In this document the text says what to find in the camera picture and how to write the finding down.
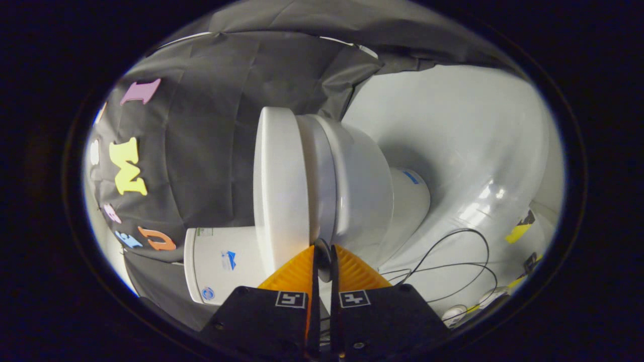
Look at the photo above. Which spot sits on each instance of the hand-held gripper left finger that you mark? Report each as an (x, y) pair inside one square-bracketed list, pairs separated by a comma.
[(261, 322)]

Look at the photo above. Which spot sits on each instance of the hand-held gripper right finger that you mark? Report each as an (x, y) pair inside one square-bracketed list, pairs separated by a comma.
[(387, 322)]

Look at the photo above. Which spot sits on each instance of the black lid pull tab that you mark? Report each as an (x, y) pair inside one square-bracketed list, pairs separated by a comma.
[(322, 256)]

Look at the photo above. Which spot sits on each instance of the white toilet lid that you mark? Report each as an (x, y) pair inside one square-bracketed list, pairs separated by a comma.
[(279, 191)]

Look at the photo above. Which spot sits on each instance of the white toilet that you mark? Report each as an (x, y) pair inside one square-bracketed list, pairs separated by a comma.
[(367, 186)]

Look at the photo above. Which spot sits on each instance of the yellow black floor tape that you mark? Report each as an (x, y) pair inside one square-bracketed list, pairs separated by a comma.
[(519, 230)]

